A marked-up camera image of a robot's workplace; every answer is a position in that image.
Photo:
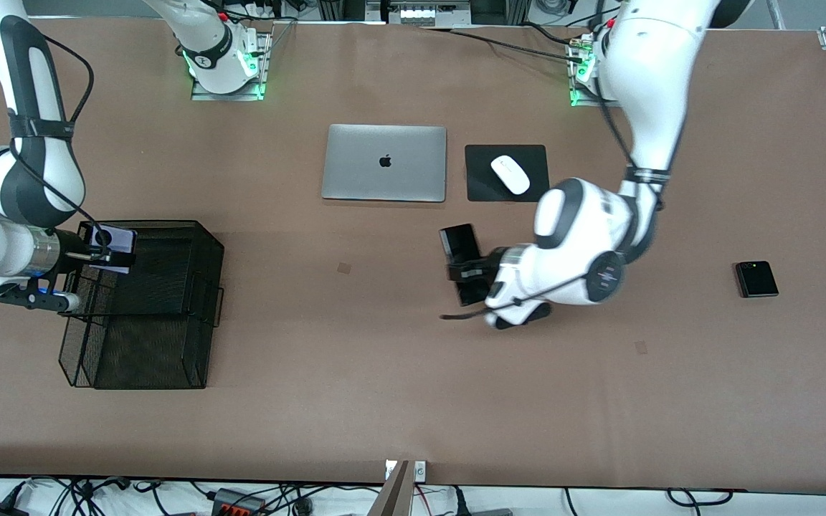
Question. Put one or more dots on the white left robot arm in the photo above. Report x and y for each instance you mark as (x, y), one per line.
(649, 72)

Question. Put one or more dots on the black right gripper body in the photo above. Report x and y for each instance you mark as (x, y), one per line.
(72, 248)

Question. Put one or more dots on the black power strip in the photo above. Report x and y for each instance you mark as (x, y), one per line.
(237, 503)

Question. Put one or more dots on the grey slanted post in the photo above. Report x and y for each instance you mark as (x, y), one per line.
(393, 498)

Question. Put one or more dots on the lilac flip phone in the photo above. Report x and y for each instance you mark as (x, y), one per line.
(120, 238)

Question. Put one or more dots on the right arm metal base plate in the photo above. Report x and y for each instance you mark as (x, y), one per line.
(226, 96)

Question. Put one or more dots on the white computer mouse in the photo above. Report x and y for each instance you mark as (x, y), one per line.
(510, 174)

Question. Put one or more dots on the silver closed laptop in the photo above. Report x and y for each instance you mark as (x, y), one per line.
(370, 172)

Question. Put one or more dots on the long black smartphone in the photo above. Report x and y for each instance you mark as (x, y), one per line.
(459, 242)

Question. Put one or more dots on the white metal bracket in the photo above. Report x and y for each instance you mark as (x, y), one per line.
(420, 471)

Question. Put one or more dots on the dark grey flip phone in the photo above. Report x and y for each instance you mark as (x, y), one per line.
(757, 281)

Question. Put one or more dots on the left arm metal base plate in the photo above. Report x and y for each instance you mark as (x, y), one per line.
(585, 102)

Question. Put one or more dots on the black mouse pad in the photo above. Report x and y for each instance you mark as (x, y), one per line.
(477, 183)

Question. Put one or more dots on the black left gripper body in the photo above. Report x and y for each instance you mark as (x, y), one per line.
(485, 266)

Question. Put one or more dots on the white terminal block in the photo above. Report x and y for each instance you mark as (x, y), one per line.
(417, 14)

